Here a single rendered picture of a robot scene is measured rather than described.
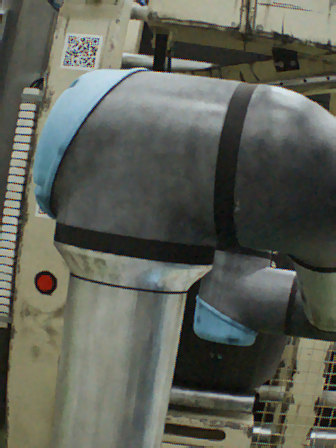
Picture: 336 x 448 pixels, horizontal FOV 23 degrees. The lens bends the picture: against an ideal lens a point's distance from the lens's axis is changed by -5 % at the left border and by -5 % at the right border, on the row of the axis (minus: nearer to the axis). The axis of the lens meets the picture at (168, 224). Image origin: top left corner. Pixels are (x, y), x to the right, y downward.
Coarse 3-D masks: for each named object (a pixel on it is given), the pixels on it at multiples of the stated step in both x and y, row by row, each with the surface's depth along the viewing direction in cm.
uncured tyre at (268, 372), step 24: (288, 264) 136; (192, 288) 136; (192, 312) 137; (192, 336) 139; (264, 336) 138; (288, 336) 147; (192, 360) 143; (240, 360) 141; (264, 360) 142; (216, 384) 150; (240, 384) 148
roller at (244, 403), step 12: (180, 384) 150; (192, 384) 151; (180, 396) 149; (192, 396) 149; (204, 396) 149; (216, 396) 149; (228, 396) 149; (240, 396) 149; (252, 396) 149; (216, 408) 149; (228, 408) 149; (240, 408) 149; (252, 408) 149
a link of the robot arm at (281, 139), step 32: (256, 96) 55; (288, 96) 55; (256, 128) 53; (288, 128) 53; (320, 128) 54; (256, 160) 53; (288, 160) 53; (320, 160) 53; (256, 192) 53; (288, 192) 53; (320, 192) 53; (256, 224) 54; (288, 224) 54; (320, 224) 55; (288, 256) 64; (320, 256) 58; (320, 288) 71; (288, 320) 91; (320, 320) 83
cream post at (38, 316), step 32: (64, 0) 156; (96, 0) 155; (128, 0) 160; (64, 32) 156; (96, 32) 155; (32, 160) 157; (32, 192) 158; (32, 224) 158; (32, 256) 158; (32, 288) 158; (64, 288) 158; (32, 320) 159; (32, 352) 159; (32, 384) 159; (32, 416) 160
